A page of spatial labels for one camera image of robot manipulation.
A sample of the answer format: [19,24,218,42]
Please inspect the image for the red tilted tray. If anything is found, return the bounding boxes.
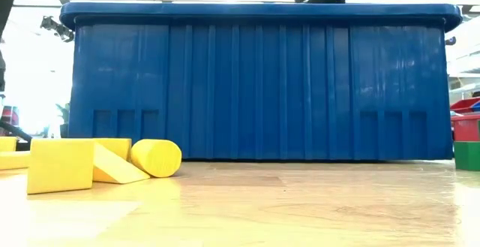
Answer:
[449,96,480,113]

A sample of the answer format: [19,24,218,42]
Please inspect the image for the green spiky plant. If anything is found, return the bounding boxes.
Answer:
[55,102,71,126]

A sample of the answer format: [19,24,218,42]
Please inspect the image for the dark background object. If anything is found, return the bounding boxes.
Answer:
[0,50,7,92]

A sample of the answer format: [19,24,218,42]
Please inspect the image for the green foam cube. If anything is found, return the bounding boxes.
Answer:
[453,140,480,172]

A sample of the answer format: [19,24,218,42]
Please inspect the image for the large blue plastic bin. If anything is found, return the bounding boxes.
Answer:
[58,2,464,161]

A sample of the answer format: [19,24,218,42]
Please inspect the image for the black slanted bar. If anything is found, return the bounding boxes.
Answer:
[0,121,33,143]

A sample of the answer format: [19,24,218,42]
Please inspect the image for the black ceiling spotlight cluster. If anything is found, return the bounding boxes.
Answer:
[40,15,75,44]

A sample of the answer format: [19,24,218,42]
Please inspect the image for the red background object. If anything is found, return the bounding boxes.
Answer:
[1,106,20,126]

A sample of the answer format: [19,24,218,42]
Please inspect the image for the yellow foam wedge block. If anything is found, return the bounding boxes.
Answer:
[91,142,151,185]

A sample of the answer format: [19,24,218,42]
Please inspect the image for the red plastic bin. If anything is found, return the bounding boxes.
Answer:
[451,113,480,142]

